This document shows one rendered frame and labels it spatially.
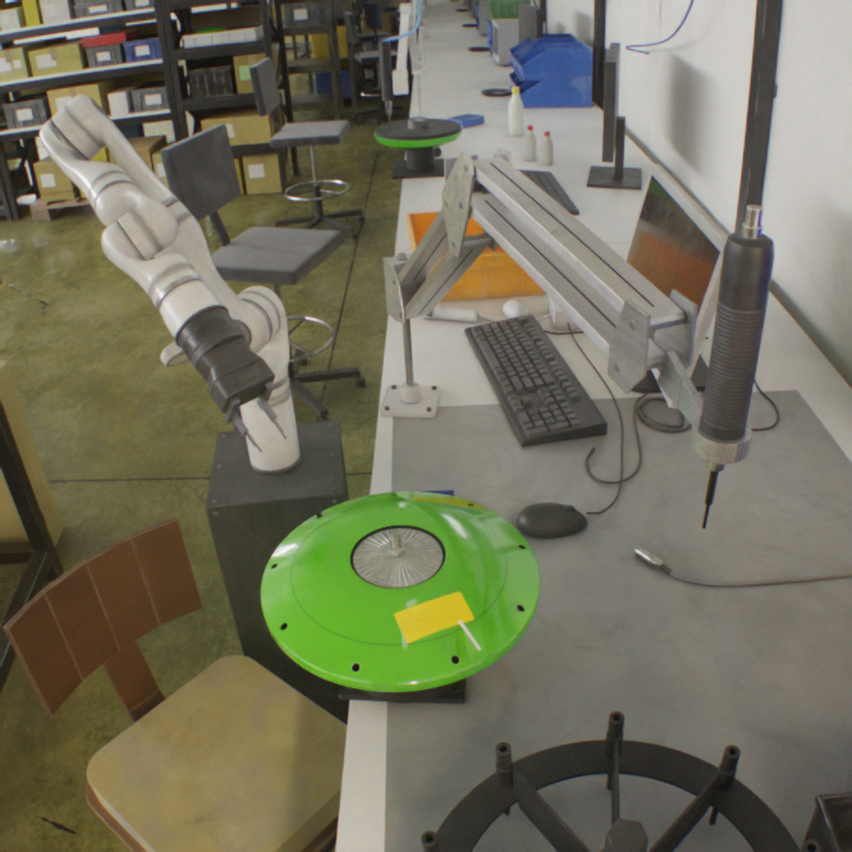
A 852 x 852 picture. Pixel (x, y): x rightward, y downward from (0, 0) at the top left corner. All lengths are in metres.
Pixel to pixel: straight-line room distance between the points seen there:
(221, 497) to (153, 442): 1.88
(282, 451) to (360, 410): 1.83
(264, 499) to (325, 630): 0.60
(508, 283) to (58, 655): 1.24
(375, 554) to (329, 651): 0.13
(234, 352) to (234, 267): 1.97
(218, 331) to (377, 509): 0.29
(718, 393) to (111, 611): 1.02
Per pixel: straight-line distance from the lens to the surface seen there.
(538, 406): 1.47
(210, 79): 6.18
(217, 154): 3.24
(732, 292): 0.64
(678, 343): 0.77
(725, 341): 0.65
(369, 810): 0.92
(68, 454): 3.40
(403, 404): 1.50
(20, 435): 2.72
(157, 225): 1.13
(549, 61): 4.07
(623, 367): 0.76
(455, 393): 1.54
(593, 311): 0.83
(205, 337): 1.03
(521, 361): 1.60
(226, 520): 1.45
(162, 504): 2.96
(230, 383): 1.01
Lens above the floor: 1.69
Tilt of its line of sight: 33 degrees down
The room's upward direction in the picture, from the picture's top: 4 degrees counter-clockwise
